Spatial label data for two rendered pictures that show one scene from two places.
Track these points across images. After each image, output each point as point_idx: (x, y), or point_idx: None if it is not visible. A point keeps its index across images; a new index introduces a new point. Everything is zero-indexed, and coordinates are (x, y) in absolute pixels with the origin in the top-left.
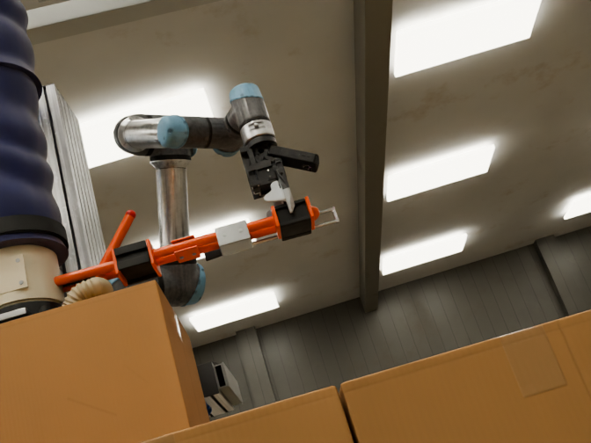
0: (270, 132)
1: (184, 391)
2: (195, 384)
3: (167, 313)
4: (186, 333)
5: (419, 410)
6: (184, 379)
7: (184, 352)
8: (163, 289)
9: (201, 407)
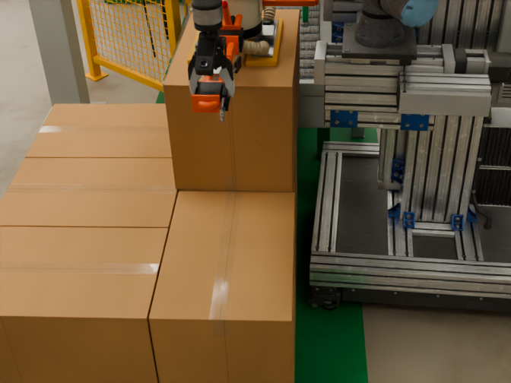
0: (195, 22)
1: (179, 143)
2: (252, 126)
3: (183, 99)
4: (270, 90)
5: None
6: (192, 134)
7: (228, 112)
8: (381, 7)
9: (256, 139)
